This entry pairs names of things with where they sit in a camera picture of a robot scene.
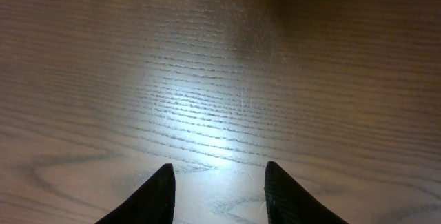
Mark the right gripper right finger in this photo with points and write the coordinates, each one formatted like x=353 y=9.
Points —
x=287 y=202

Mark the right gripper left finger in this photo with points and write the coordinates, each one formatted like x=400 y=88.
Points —
x=152 y=203

